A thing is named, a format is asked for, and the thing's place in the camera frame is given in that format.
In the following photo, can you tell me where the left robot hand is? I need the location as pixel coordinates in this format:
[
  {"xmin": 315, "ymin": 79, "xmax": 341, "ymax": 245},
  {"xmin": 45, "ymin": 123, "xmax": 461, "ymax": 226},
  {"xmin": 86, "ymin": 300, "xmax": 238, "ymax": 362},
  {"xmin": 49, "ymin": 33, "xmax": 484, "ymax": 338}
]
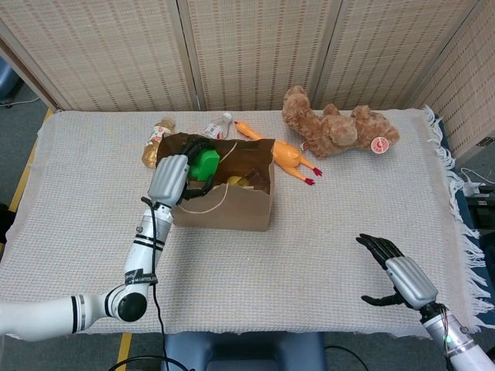
[{"xmin": 148, "ymin": 139, "xmax": 221, "ymax": 206}]

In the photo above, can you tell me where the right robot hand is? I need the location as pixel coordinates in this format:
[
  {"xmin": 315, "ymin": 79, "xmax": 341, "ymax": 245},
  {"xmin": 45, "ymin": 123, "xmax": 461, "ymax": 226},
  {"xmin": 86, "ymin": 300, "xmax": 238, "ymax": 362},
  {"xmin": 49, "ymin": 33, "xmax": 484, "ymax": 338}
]
[{"xmin": 355, "ymin": 233, "xmax": 440, "ymax": 310}]

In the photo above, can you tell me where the green plastic toy brick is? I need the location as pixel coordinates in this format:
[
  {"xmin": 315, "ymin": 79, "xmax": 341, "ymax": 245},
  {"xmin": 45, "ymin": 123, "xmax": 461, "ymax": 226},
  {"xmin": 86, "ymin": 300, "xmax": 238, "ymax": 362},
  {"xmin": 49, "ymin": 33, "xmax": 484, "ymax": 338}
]
[{"xmin": 188, "ymin": 148, "xmax": 221, "ymax": 182}]

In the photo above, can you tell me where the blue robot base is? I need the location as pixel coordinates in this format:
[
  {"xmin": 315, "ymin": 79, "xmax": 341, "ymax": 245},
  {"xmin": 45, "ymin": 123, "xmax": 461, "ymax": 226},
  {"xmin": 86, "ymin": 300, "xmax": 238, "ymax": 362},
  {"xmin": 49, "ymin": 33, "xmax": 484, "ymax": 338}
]
[{"xmin": 160, "ymin": 331, "xmax": 326, "ymax": 371}]

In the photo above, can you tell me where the amber tea bottle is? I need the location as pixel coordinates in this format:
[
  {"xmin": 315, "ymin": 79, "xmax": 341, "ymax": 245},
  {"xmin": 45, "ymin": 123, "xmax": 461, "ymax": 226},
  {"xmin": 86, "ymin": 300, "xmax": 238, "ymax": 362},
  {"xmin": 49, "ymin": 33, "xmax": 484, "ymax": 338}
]
[{"xmin": 141, "ymin": 117, "xmax": 177, "ymax": 170}]

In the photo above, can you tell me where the small clear red-label bottle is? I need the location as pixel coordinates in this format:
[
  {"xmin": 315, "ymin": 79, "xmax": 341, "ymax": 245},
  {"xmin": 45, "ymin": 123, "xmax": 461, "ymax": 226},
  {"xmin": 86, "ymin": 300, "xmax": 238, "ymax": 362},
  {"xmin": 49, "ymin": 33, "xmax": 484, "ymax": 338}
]
[{"xmin": 203, "ymin": 111, "xmax": 233, "ymax": 139}]

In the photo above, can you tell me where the brown paper bag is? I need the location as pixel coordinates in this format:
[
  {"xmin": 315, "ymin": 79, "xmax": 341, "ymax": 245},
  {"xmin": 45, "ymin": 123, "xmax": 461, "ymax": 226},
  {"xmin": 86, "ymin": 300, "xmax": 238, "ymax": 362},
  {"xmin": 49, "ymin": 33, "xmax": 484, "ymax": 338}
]
[{"xmin": 156, "ymin": 133, "xmax": 276, "ymax": 232}]

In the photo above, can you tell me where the black equipment case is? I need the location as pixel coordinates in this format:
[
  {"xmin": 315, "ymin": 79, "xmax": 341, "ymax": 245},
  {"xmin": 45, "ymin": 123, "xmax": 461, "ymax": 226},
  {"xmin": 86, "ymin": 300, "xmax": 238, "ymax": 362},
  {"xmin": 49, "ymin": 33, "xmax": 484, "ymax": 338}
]
[{"xmin": 466, "ymin": 185, "xmax": 495, "ymax": 237}]

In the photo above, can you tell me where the white woven tablecloth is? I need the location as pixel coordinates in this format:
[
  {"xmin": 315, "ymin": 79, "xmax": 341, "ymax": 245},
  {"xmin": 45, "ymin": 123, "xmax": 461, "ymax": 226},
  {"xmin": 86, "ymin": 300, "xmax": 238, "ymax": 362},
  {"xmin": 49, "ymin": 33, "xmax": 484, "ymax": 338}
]
[{"xmin": 0, "ymin": 106, "xmax": 486, "ymax": 339}]

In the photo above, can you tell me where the orange rubber chicken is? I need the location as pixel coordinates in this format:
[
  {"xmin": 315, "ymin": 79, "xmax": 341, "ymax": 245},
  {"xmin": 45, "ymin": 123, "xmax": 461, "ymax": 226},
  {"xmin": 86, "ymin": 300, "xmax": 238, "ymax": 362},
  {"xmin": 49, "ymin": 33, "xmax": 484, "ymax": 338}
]
[{"xmin": 233, "ymin": 120, "xmax": 324, "ymax": 186}]

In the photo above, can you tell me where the woven folding screen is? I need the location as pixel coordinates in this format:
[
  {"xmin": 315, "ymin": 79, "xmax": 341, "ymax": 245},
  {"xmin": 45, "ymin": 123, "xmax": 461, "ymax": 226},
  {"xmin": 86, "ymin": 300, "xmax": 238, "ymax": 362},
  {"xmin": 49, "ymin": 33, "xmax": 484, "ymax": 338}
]
[{"xmin": 0, "ymin": 0, "xmax": 495, "ymax": 155}]

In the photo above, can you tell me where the brown teddy bear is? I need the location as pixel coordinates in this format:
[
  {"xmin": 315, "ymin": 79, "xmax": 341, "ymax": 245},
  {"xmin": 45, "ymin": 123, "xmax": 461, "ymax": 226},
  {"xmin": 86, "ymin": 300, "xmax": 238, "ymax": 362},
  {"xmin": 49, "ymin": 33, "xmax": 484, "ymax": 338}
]
[{"xmin": 281, "ymin": 86, "xmax": 400, "ymax": 159}]

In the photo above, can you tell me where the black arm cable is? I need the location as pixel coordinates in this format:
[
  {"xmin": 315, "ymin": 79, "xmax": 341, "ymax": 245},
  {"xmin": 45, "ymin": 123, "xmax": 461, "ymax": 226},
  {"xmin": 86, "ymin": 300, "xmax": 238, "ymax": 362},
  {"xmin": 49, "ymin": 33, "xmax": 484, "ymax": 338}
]
[{"xmin": 141, "ymin": 196, "xmax": 186, "ymax": 371}]

